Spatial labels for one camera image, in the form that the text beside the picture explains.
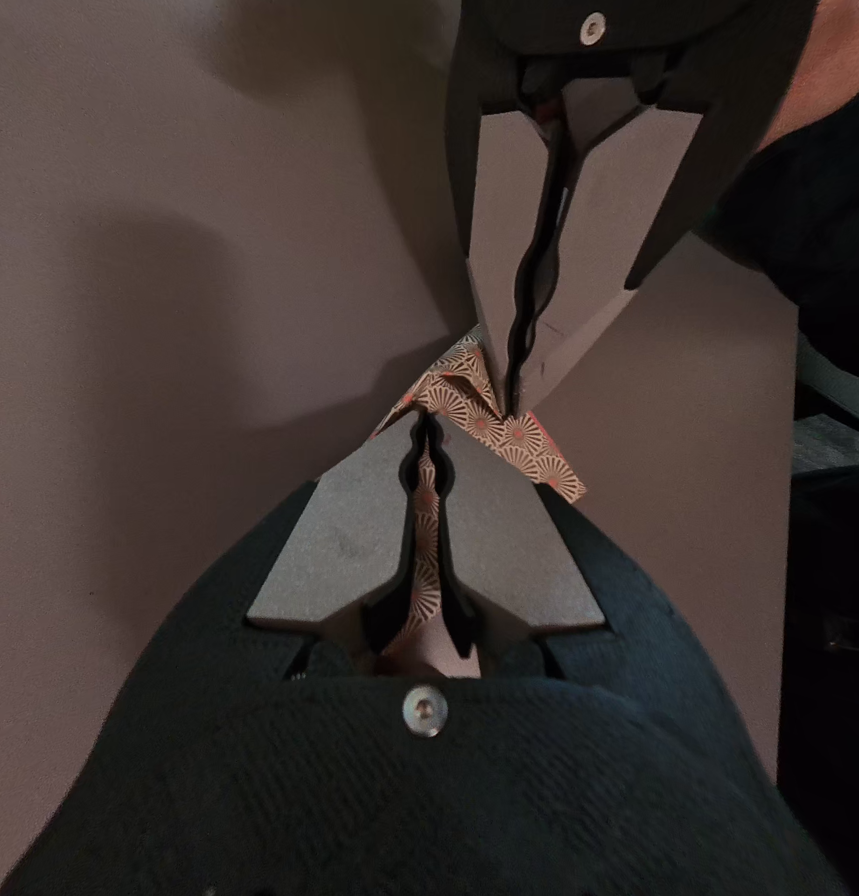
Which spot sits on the person's right forearm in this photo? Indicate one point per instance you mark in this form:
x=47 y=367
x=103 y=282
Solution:
x=846 y=49

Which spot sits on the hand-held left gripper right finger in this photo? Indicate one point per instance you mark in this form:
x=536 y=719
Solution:
x=520 y=553

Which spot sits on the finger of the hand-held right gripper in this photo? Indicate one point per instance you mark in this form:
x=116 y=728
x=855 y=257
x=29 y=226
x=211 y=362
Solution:
x=611 y=210
x=503 y=224

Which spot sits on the fan-patterned origami paper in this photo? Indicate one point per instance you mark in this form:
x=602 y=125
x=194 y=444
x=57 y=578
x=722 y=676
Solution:
x=520 y=437

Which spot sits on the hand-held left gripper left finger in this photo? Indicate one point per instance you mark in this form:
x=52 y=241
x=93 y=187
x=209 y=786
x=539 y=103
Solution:
x=331 y=546

